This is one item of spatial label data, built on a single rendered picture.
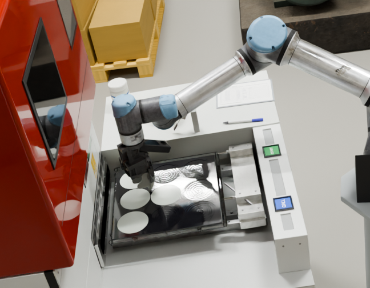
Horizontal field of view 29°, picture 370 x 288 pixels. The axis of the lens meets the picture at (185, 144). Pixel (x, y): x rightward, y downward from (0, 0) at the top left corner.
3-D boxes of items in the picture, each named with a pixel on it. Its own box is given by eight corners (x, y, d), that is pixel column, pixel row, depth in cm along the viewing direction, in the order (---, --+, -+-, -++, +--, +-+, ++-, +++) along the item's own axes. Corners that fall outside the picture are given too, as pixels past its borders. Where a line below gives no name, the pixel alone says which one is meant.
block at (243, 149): (230, 158, 247) (229, 151, 245) (229, 151, 250) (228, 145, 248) (253, 154, 246) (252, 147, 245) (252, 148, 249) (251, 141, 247)
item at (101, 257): (100, 268, 220) (92, 246, 214) (107, 178, 255) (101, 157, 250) (105, 267, 220) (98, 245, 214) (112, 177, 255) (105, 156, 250)
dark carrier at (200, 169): (112, 240, 222) (112, 239, 222) (117, 171, 250) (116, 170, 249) (222, 223, 219) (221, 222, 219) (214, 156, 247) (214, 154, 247)
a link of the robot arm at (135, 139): (135, 118, 225) (147, 130, 219) (137, 130, 228) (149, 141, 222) (113, 128, 223) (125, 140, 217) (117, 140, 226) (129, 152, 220)
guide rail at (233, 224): (112, 248, 230) (110, 242, 228) (113, 244, 231) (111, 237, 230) (267, 225, 226) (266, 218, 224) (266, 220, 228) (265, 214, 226)
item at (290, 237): (278, 274, 209) (274, 240, 201) (257, 159, 253) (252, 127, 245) (310, 270, 208) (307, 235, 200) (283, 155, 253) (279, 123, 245)
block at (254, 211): (239, 221, 221) (238, 214, 219) (238, 214, 224) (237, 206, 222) (265, 217, 220) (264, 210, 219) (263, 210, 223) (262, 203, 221)
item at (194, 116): (184, 135, 248) (177, 103, 240) (183, 128, 251) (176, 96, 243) (201, 132, 248) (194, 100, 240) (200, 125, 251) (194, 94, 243)
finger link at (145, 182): (137, 195, 235) (132, 174, 230) (153, 187, 237) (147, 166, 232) (142, 200, 233) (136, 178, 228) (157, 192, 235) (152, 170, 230)
